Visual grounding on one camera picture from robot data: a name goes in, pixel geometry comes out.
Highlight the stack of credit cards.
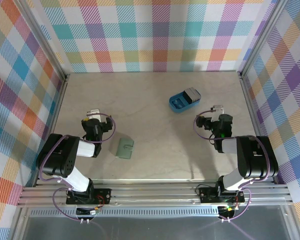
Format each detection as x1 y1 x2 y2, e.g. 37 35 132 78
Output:
182 86 200 105

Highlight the green card holder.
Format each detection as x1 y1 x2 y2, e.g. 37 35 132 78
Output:
114 137 135 160

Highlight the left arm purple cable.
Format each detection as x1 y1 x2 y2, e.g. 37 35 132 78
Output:
38 112 117 222

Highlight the black cable clamp bracket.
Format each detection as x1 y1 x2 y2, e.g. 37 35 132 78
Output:
75 207 101 224
217 204 238 223

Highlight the blue card tray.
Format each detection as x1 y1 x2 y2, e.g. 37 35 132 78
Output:
168 87 202 114

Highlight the grey metal sheet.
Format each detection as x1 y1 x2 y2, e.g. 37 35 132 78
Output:
11 206 300 240

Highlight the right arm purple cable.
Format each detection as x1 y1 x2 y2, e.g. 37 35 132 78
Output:
193 106 272 222

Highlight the aluminium table side rail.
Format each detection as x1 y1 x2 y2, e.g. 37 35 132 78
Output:
238 71 278 185
33 73 70 187

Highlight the aluminium frame post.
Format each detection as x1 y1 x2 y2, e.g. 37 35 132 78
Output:
19 0 71 82
237 0 287 80

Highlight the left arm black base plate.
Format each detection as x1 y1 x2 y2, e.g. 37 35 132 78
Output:
66 187 112 205

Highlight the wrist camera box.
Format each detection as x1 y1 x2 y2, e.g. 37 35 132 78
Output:
209 104 226 115
86 108 102 120

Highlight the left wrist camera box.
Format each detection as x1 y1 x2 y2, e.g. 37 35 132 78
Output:
86 108 102 120

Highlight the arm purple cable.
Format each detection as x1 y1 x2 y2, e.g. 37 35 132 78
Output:
38 112 117 222
193 106 272 222

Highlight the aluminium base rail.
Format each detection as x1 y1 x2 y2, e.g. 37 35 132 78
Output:
17 183 295 208

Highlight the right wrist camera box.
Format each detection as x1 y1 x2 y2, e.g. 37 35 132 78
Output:
209 104 226 115

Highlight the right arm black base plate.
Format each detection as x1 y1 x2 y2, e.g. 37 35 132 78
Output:
199 186 245 204

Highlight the perforated metal strip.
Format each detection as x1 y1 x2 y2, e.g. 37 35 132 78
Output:
29 209 221 216

